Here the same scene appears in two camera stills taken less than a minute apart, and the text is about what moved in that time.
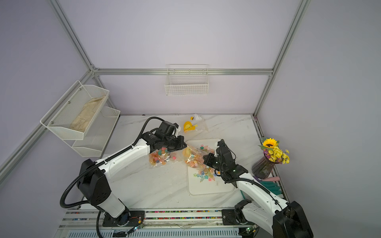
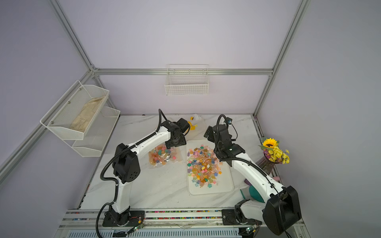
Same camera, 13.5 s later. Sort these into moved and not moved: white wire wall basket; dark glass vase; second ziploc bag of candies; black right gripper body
Moved: black right gripper body
Not moved: white wire wall basket; dark glass vase; second ziploc bag of candies
